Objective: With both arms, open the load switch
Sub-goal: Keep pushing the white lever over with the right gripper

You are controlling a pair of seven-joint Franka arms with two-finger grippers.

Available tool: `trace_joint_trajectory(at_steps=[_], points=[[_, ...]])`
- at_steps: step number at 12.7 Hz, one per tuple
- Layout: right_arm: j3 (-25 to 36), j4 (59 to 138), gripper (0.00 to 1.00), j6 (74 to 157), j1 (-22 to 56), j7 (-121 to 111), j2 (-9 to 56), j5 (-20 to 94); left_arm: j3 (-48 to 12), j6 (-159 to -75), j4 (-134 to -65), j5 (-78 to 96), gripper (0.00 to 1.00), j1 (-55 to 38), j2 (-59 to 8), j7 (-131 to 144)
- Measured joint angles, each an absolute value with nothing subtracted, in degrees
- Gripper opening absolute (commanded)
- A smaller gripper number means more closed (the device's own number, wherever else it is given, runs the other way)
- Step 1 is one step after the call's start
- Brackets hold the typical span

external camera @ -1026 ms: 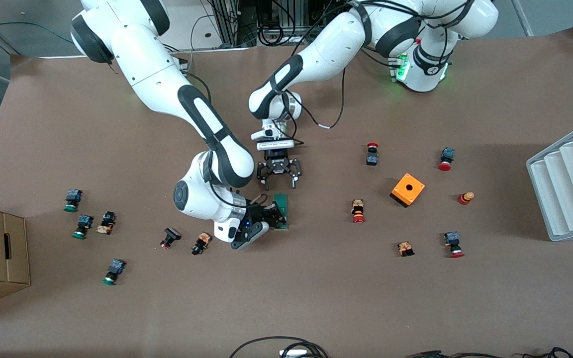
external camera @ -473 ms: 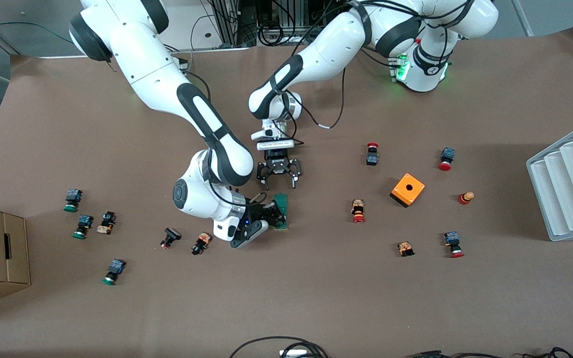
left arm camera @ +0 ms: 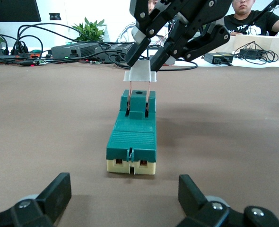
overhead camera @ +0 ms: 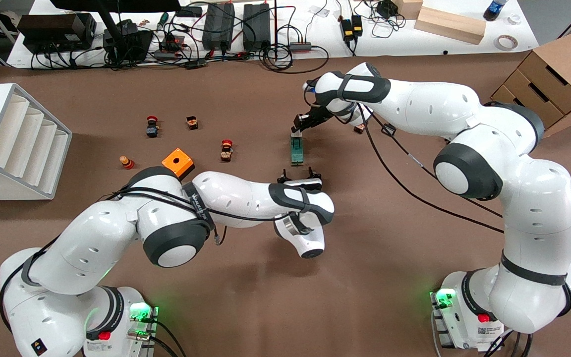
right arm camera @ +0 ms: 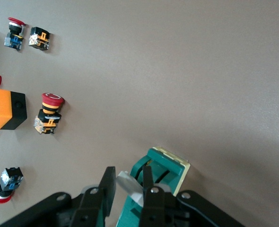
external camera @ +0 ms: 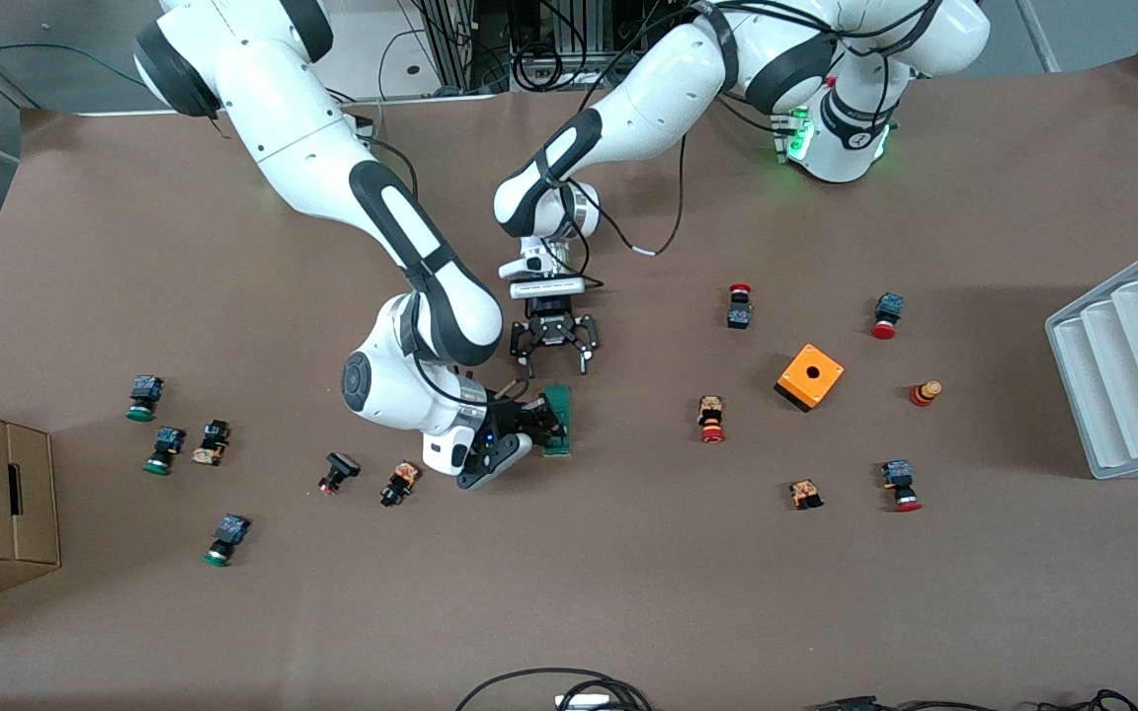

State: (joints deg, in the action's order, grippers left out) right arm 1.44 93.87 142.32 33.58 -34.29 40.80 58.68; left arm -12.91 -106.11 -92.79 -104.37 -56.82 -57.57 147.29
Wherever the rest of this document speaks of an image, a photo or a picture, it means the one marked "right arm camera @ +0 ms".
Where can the orange black contact block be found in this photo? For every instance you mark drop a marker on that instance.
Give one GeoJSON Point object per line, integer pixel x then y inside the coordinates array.
{"type": "Point", "coordinates": [41, 39]}

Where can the orange button enclosure box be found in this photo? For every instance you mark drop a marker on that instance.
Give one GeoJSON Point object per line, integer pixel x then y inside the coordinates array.
{"type": "Point", "coordinates": [0, 108]}

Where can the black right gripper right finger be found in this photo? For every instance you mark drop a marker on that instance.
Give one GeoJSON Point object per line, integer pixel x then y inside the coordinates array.
{"type": "Point", "coordinates": [153, 208]}

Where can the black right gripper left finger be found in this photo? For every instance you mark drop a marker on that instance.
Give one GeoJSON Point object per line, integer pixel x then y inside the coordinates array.
{"type": "Point", "coordinates": [110, 184]}

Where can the red push button switch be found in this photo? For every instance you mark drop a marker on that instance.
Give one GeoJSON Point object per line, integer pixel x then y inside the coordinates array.
{"type": "Point", "coordinates": [13, 41]}
{"type": "Point", "coordinates": [10, 179]}

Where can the red emergency stop button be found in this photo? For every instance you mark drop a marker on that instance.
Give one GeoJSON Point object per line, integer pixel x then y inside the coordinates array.
{"type": "Point", "coordinates": [50, 99]}

